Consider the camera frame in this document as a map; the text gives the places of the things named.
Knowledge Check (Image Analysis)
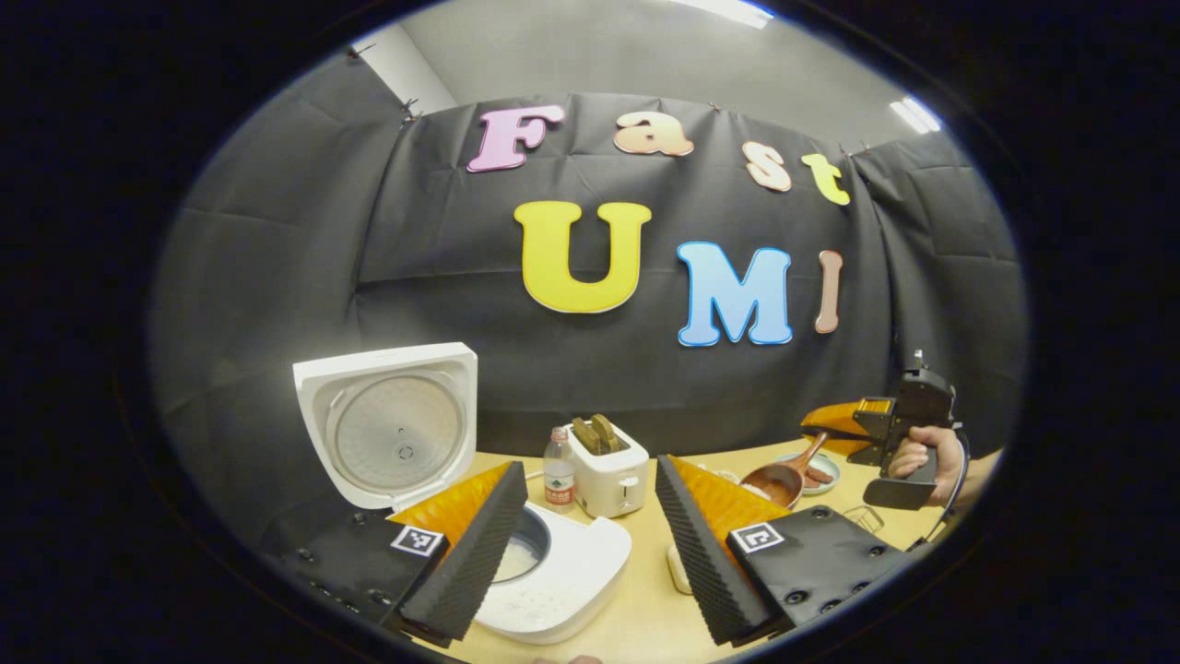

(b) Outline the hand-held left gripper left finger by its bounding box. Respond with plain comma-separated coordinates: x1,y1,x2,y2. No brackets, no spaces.
263,461,530,649

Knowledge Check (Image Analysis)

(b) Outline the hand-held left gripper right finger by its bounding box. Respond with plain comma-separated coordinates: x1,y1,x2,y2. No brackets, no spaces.
655,454,928,649

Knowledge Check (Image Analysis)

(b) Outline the brown wooden spoon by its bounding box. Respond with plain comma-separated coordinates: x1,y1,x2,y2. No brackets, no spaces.
740,432,831,510

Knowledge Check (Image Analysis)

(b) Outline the white rice cooker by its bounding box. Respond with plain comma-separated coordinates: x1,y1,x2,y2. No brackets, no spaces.
293,343,633,645

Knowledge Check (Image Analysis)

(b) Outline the pale green plate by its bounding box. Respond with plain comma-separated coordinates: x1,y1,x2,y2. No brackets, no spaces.
779,452,842,497

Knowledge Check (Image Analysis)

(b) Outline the clear plastic water bottle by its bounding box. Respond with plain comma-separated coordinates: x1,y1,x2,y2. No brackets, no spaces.
542,427,576,514

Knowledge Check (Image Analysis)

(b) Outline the white toaster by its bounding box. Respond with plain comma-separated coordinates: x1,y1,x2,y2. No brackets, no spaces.
564,420,650,519

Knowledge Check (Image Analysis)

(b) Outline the small ceiling light panel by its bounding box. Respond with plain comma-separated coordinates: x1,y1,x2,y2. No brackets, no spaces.
890,97,941,135

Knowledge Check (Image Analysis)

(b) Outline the black backdrop cloth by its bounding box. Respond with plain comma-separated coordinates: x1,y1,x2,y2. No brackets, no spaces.
152,46,1029,545

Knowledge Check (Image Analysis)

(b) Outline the large ceiling light panel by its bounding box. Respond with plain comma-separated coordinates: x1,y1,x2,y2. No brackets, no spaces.
673,0,775,29

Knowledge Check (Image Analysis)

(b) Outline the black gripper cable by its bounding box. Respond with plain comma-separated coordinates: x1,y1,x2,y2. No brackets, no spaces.
922,429,972,547

